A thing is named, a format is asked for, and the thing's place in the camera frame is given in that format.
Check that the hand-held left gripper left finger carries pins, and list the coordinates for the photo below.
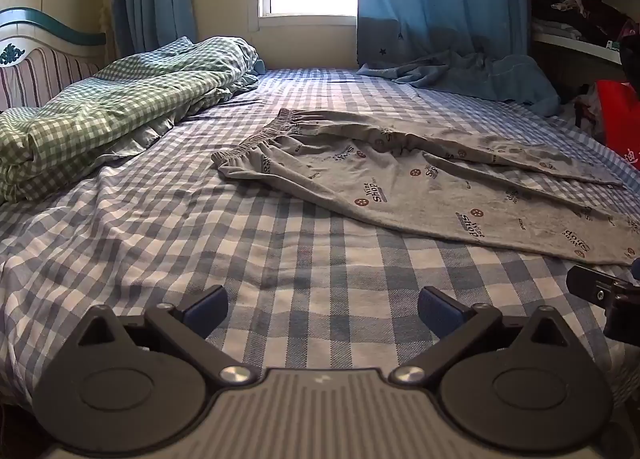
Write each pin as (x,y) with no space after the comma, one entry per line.
(209,311)

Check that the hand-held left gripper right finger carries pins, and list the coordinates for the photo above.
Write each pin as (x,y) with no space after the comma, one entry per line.
(436,314)

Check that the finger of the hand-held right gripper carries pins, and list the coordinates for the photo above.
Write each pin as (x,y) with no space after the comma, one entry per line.
(636,270)
(595,286)

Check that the grey printed pants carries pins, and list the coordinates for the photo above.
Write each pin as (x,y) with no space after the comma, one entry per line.
(400,179)

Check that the blue checked bed sheet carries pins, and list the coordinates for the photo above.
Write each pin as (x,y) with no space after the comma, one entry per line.
(250,249)

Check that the red bag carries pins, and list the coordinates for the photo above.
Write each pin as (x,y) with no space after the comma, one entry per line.
(620,109)

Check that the dark cloth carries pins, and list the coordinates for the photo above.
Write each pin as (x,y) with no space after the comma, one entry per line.
(631,59)

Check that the green checked duvet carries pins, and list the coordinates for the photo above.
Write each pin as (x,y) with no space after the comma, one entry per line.
(100,114)

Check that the blue cloth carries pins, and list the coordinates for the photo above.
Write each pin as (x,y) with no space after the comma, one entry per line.
(480,76)

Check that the pile of clothes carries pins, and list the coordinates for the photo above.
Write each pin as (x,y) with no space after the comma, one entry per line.
(590,9)

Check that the striped headboard with green trim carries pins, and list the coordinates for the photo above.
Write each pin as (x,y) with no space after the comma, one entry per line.
(40,69)

